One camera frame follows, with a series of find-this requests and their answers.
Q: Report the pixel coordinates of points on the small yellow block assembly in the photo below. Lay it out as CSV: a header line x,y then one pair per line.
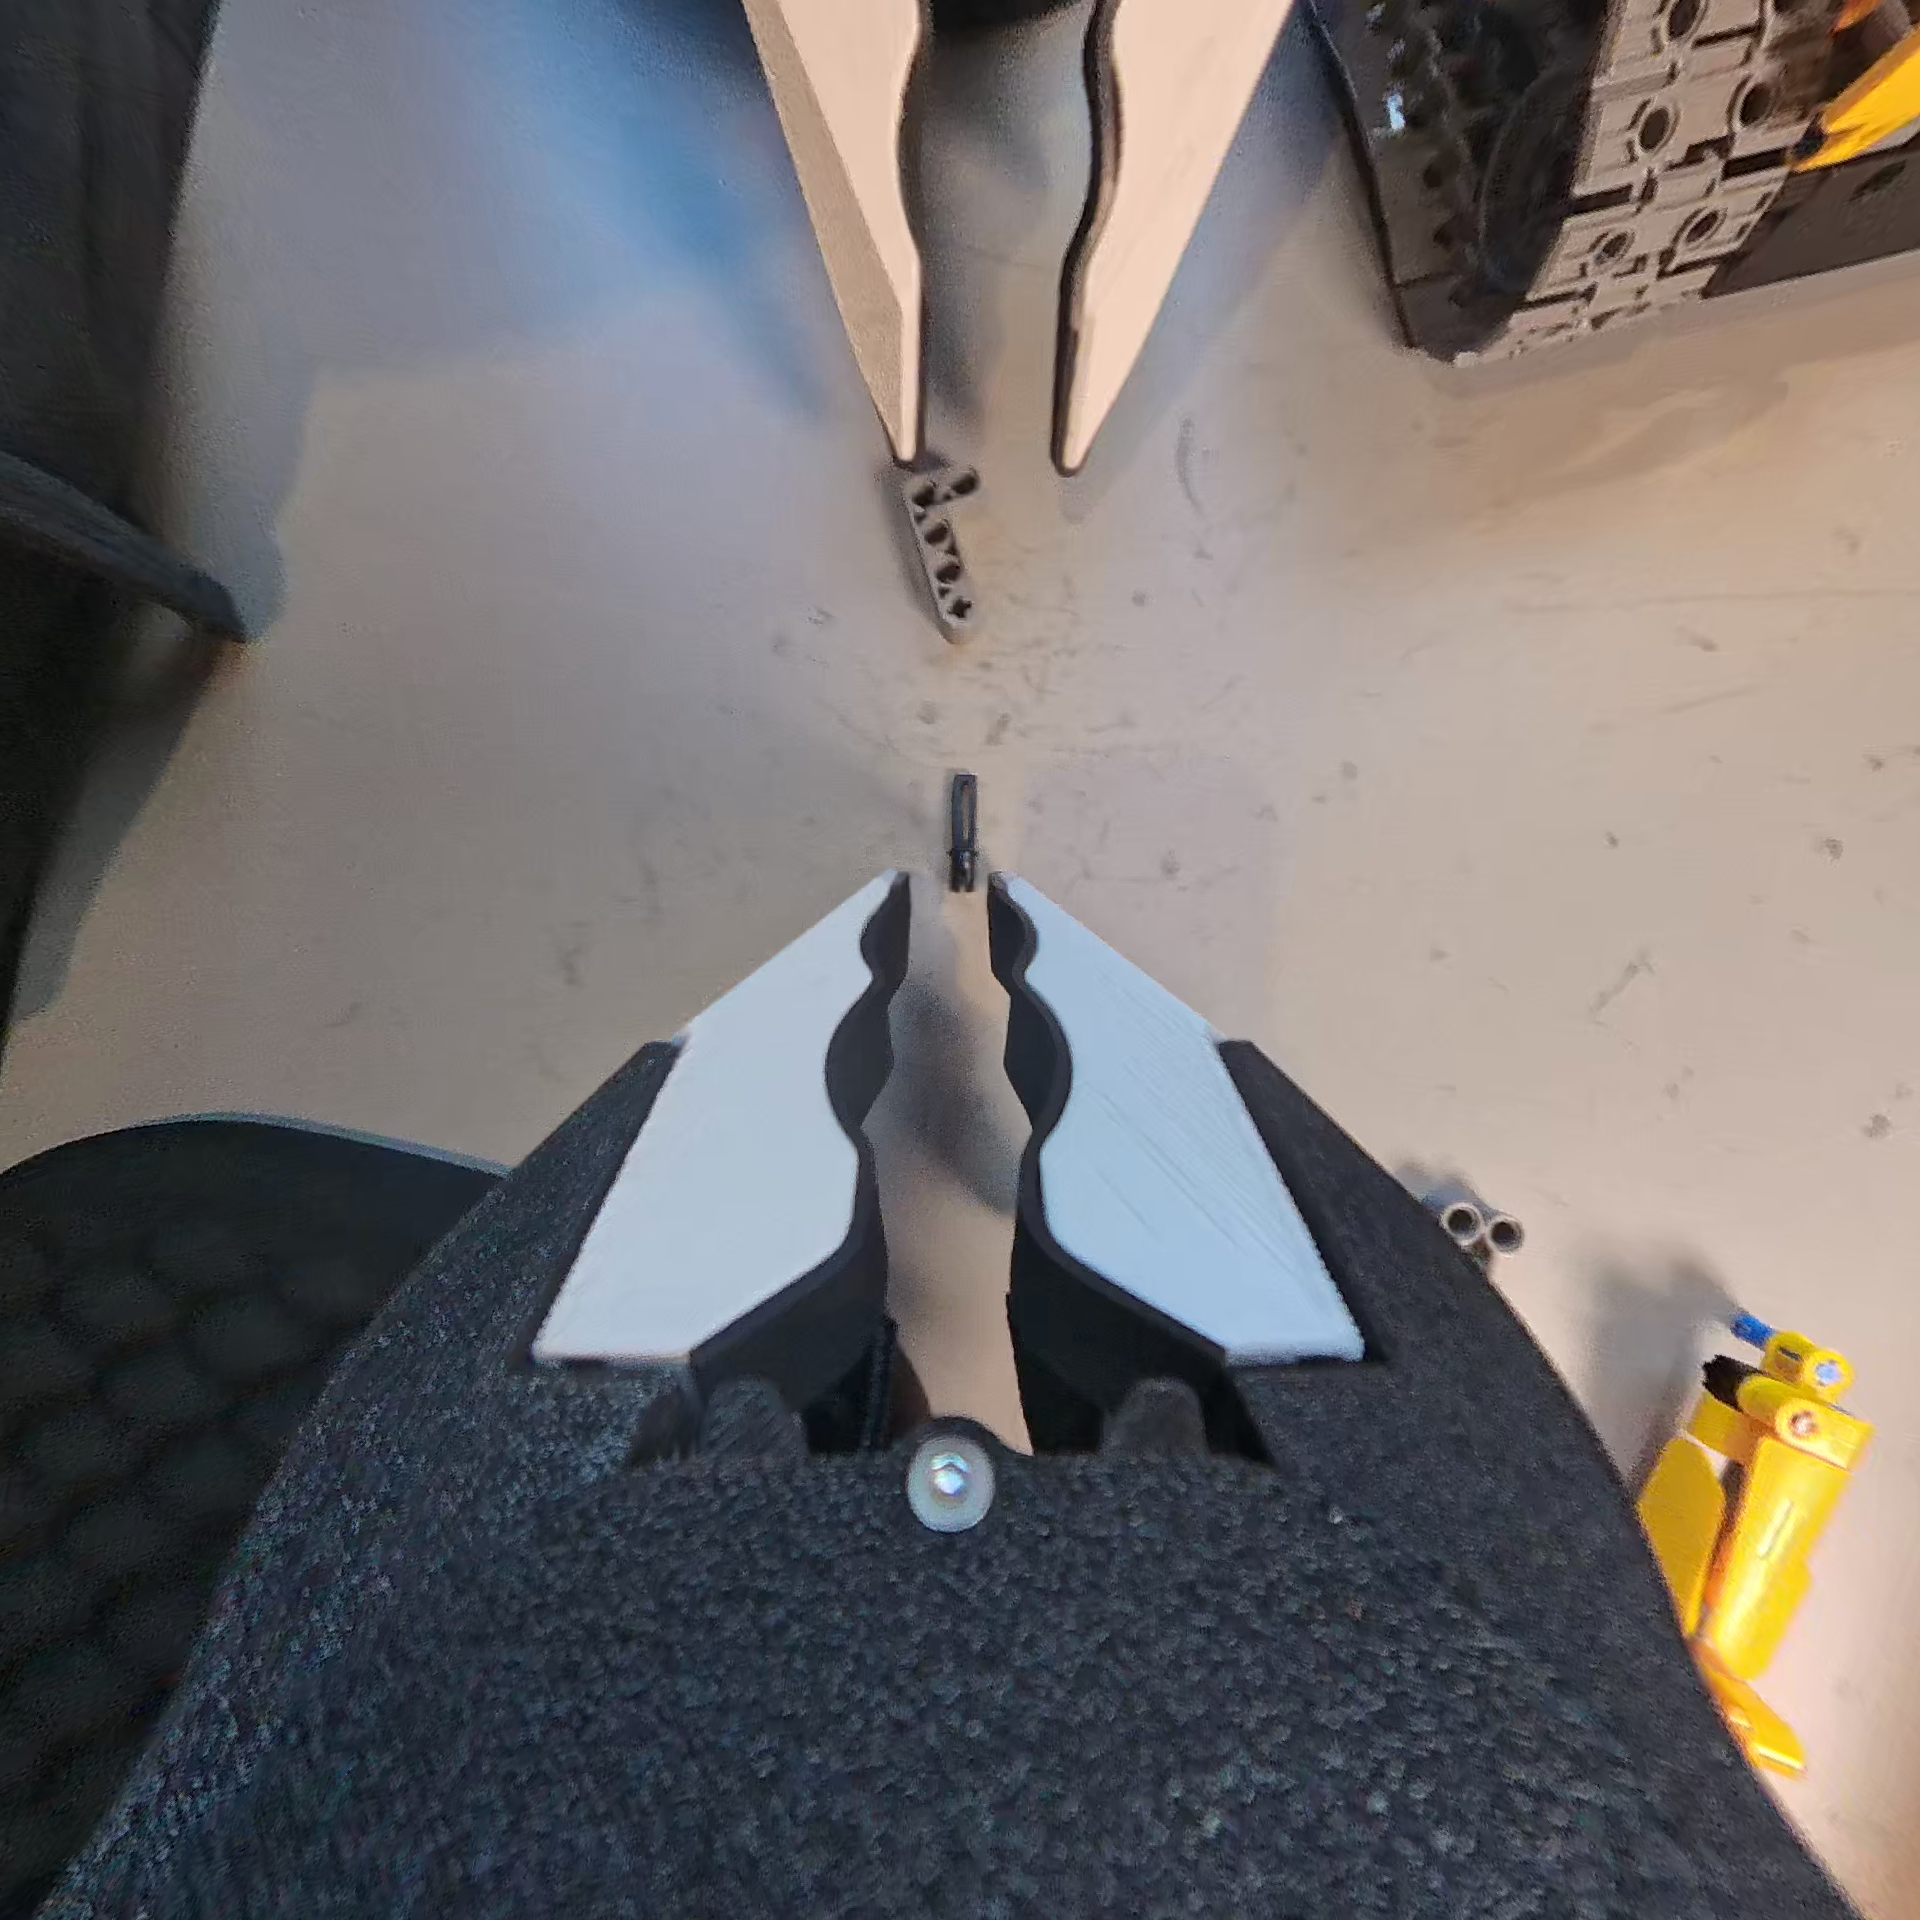
x,y
1757,1501

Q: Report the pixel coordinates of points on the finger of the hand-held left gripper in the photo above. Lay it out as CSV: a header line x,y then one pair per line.
x,y
1188,123
856,153

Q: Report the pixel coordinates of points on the black dimpled cushion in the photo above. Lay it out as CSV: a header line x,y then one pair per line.
x,y
151,1441

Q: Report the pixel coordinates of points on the grey bent beam piece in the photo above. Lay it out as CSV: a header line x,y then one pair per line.
x,y
940,547

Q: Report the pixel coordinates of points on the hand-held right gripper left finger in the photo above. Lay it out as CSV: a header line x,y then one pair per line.
x,y
722,1202

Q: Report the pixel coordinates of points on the yellow toy tracked robot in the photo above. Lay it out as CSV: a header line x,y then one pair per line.
x,y
1622,153

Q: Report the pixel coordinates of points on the grey desk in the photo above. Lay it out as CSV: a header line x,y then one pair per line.
x,y
1442,751

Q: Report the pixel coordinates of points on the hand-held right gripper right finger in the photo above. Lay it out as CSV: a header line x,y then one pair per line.
x,y
1188,1202

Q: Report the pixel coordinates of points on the small black pin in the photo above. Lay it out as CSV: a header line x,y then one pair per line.
x,y
960,836

